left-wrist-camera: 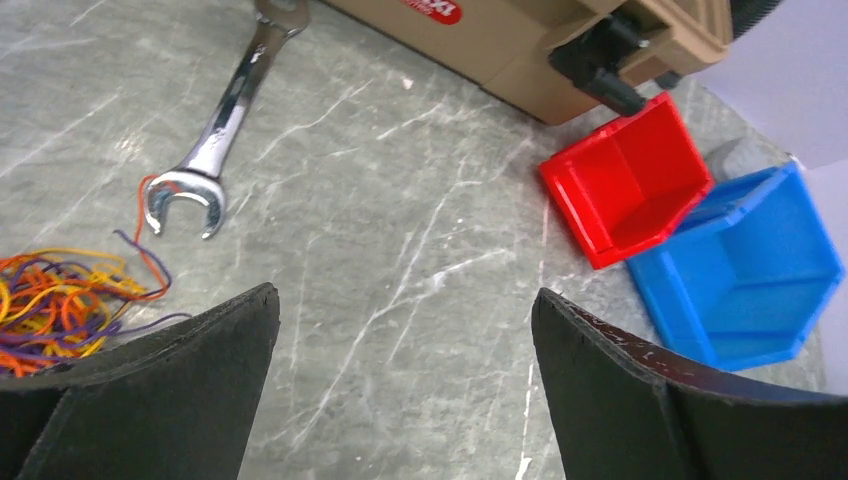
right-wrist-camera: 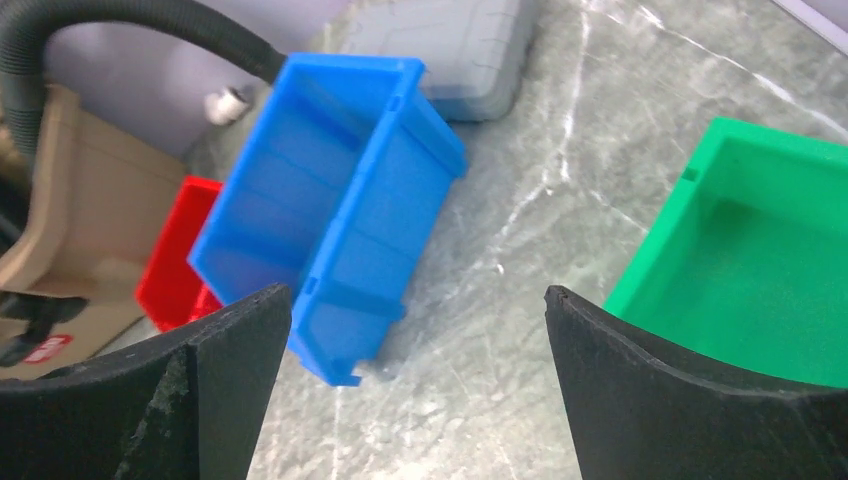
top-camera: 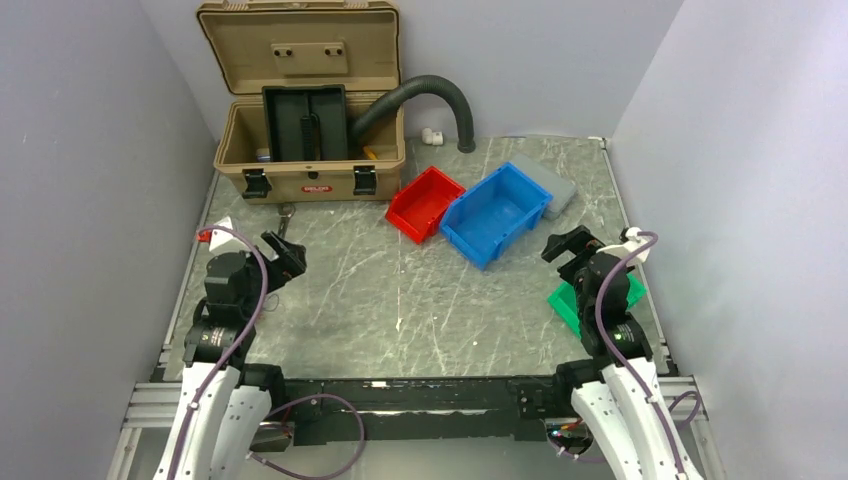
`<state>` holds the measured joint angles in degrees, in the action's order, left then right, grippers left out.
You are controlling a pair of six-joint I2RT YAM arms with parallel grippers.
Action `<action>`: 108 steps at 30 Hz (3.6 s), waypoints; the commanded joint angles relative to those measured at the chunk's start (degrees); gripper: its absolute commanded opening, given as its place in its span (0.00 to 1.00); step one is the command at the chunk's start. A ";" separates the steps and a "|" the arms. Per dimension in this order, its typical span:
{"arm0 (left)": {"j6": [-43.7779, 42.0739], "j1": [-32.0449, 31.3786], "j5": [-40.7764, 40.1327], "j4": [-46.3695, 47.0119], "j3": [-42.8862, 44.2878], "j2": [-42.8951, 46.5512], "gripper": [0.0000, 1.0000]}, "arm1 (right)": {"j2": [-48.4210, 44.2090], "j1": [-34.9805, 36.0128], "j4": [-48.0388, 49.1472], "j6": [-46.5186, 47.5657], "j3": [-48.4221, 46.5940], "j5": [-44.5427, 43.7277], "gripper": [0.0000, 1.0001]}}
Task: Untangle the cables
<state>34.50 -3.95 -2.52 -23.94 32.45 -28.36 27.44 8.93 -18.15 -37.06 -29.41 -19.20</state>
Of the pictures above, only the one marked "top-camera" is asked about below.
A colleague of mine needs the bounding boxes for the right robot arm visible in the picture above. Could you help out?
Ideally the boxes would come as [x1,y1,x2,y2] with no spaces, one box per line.
[541,226,702,479]

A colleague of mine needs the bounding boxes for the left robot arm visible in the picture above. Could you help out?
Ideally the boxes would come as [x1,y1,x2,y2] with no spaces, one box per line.
[154,227,307,479]

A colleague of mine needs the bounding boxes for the silver wrench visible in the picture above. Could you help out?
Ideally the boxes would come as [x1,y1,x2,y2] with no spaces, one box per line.
[277,203,296,238]

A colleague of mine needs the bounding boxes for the grey plastic case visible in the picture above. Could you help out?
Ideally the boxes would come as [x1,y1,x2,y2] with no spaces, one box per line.
[510,154,577,220]

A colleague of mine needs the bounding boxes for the green plastic bin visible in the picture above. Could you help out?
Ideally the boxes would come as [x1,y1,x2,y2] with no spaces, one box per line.
[547,274,646,339]

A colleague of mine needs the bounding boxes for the blue plastic bin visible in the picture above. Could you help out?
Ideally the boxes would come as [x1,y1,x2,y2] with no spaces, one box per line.
[439,162,553,270]

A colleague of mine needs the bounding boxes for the yellow tool in toolbox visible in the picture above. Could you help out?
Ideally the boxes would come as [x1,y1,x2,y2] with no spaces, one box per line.
[362,146,378,160]

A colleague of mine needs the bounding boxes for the red plastic bin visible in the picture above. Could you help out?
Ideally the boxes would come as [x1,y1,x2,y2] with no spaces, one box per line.
[385,166,466,244]

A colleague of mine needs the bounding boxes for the black toolbox tray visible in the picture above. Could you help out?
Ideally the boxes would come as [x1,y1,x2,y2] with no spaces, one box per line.
[262,85,349,162]

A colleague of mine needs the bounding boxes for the white pipe fitting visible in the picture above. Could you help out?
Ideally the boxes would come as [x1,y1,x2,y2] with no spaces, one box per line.
[421,128,444,146]

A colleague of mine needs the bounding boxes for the tan plastic toolbox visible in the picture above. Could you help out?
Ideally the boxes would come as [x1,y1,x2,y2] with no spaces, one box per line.
[196,1,405,204]

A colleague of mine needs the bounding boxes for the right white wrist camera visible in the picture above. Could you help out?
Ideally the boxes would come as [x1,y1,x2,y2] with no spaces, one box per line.
[598,227,653,268]

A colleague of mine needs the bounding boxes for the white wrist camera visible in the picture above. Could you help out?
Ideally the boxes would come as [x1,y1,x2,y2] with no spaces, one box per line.
[196,216,243,256]
[598,227,653,268]

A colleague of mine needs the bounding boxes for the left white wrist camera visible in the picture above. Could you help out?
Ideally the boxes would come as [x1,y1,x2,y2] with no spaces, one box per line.
[196,216,243,256]

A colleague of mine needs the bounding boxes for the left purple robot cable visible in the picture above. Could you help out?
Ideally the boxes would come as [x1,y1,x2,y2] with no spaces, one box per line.
[165,225,367,480]

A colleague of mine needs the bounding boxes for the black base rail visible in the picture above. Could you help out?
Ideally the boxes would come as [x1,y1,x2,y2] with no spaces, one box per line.
[265,374,583,446]

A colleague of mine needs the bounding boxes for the black corrugated hose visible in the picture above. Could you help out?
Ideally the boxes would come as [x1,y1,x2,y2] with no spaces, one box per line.
[351,74,478,154]

